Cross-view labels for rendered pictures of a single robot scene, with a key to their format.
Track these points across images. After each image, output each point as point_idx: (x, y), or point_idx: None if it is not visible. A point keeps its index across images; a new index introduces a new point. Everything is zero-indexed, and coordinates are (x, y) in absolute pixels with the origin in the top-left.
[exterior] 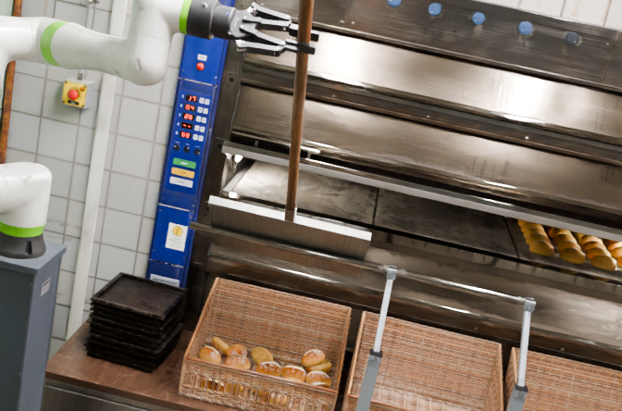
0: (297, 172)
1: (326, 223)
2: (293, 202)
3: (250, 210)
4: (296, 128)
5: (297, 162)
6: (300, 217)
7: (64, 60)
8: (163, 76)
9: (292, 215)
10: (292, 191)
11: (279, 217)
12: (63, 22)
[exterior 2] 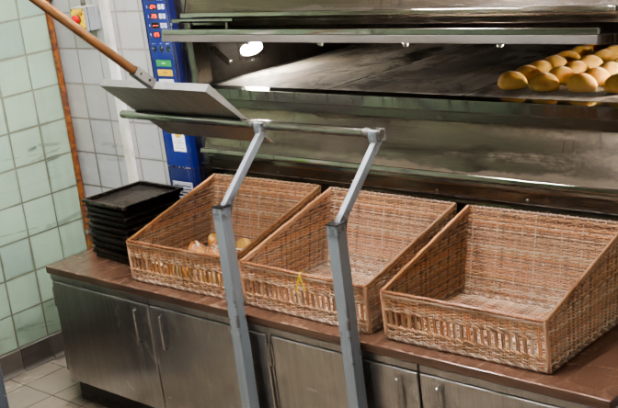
0: (79, 31)
1: (177, 83)
2: (122, 65)
3: (125, 85)
4: None
5: (62, 20)
6: (159, 82)
7: None
8: None
9: (141, 80)
10: (103, 52)
11: (143, 85)
12: None
